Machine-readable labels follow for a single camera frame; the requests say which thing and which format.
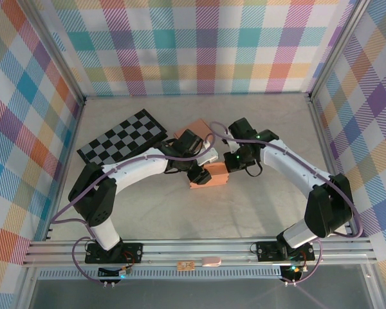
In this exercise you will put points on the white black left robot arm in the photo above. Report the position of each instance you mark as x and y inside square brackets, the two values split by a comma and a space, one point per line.
[135, 172]

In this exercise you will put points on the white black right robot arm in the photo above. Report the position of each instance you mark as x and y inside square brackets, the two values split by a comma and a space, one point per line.
[296, 167]

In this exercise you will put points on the black grey chessboard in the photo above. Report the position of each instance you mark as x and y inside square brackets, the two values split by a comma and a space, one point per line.
[125, 135]

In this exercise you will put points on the small orange label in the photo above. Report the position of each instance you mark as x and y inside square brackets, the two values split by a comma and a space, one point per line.
[185, 265]

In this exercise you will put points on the small pink eraser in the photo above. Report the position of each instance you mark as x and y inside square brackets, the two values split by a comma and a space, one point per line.
[211, 261]

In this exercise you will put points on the small black circuit board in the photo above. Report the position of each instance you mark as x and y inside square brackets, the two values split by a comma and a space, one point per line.
[115, 273]
[291, 272]

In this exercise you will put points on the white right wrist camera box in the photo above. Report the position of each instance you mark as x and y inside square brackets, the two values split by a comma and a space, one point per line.
[232, 147]

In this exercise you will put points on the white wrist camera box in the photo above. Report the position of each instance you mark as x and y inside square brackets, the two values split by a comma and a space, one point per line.
[209, 157]
[232, 147]

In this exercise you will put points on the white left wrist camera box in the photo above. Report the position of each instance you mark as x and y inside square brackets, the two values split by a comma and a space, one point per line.
[209, 157]

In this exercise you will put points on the aluminium side rail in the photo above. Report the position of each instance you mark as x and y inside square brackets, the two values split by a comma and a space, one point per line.
[321, 141]
[71, 145]

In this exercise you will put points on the aluminium mounting rail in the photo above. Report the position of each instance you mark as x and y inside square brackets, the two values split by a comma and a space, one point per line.
[212, 249]

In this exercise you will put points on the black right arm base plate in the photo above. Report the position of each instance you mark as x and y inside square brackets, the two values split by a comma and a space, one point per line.
[267, 249]

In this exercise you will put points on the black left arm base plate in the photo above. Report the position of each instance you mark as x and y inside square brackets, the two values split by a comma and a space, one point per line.
[132, 251]

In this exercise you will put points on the aluminium frame post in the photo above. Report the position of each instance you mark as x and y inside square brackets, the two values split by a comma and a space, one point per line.
[337, 48]
[60, 64]

